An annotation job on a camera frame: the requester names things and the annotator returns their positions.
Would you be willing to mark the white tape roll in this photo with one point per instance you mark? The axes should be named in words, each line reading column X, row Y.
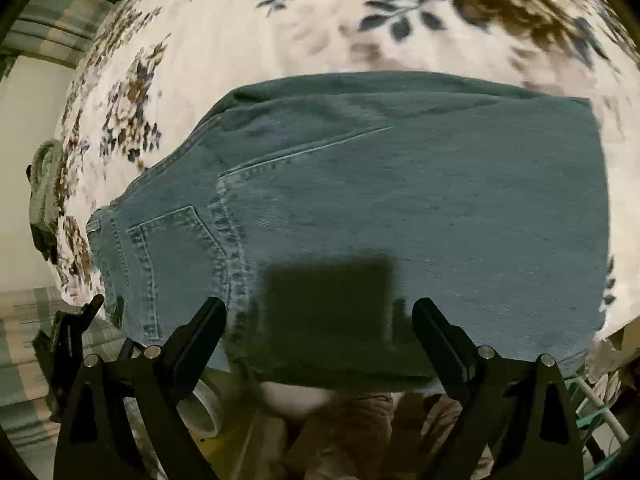
column 201, row 411

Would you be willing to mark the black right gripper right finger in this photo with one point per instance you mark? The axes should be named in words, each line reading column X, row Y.
column 518, row 410

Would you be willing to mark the blue denim jeans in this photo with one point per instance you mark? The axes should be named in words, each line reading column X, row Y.
column 320, row 208

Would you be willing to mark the floral fleece blanket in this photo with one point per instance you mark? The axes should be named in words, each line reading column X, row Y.
column 156, row 66

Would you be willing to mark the folded grey-green garment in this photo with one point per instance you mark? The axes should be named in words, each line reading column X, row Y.
column 44, row 206

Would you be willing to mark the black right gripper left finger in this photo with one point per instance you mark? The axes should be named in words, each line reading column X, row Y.
column 96, row 439

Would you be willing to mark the green striped curtain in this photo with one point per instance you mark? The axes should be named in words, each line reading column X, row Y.
column 56, row 31

